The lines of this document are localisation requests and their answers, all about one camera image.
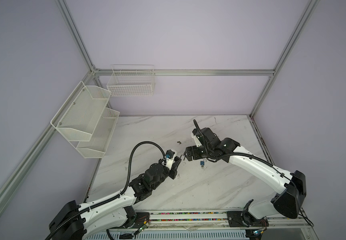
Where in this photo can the lower white mesh shelf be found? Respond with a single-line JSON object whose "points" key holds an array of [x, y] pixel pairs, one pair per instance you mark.
{"points": [[96, 148]]}

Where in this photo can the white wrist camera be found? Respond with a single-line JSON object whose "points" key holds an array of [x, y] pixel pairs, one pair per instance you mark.
{"points": [[168, 159], [196, 140]]}

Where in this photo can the base rail with cable tray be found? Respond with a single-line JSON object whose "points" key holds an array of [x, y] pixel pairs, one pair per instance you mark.
{"points": [[218, 225]]}

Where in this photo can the white mesh shelf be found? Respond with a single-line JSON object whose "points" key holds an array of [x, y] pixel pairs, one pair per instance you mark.
{"points": [[96, 148], [77, 119]]}

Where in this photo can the upper white mesh shelf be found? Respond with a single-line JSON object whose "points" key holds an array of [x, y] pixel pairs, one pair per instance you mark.
{"points": [[77, 119]]}

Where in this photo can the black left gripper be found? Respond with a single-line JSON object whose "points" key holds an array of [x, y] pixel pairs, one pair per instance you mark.
{"points": [[173, 169]]}

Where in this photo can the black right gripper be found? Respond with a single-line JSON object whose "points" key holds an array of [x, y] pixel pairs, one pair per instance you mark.
{"points": [[192, 149]]}

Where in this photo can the aluminium frame profiles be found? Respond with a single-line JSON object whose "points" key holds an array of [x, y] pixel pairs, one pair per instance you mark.
{"points": [[14, 182]]}

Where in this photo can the white wire wall basket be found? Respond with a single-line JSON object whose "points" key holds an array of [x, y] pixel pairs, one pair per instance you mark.
{"points": [[132, 81]]}

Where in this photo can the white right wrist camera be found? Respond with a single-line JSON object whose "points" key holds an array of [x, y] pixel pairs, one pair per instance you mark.
{"points": [[196, 140]]}

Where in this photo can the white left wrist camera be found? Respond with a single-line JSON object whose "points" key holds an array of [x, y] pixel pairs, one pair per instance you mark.
{"points": [[168, 159]]}

